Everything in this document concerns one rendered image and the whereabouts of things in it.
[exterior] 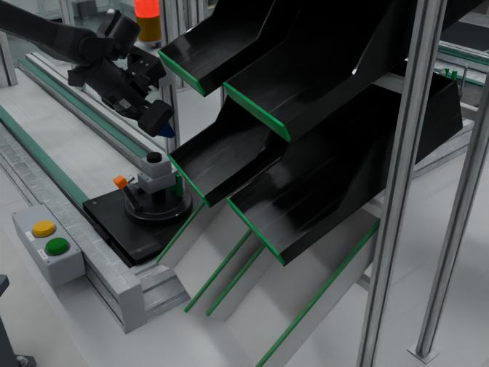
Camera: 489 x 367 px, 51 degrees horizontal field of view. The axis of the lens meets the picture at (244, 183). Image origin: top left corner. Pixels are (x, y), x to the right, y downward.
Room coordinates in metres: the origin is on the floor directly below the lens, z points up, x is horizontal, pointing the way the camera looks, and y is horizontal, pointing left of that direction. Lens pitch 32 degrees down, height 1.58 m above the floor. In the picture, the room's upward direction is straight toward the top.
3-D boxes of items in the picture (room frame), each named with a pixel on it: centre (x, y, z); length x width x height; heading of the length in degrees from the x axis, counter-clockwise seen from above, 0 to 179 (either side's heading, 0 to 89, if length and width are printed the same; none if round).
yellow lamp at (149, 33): (1.10, 0.20, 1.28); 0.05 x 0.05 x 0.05
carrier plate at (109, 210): (0.88, 0.18, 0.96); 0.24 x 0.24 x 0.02; 38
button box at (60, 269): (0.82, 0.40, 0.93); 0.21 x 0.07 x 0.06; 38
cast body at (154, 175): (0.89, 0.17, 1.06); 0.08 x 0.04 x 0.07; 128
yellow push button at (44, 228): (0.82, 0.40, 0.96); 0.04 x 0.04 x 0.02
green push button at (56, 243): (0.76, 0.36, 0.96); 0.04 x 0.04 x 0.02
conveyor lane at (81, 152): (1.13, 0.34, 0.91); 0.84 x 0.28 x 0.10; 38
